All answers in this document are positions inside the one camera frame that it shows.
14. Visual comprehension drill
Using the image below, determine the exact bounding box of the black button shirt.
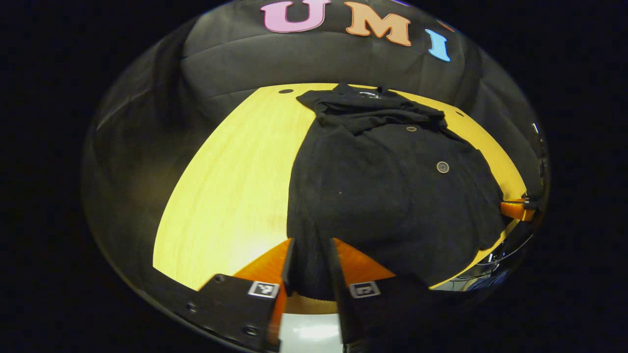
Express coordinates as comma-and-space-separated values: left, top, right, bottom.
287, 82, 511, 300

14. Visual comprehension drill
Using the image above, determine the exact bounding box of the black backdrop cloth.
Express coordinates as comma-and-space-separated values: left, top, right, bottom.
81, 0, 549, 290

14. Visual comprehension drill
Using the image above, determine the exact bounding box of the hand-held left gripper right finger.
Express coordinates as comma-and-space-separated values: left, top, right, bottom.
326, 238, 442, 346

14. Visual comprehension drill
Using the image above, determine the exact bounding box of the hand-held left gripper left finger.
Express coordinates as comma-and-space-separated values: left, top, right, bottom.
184, 238, 296, 353

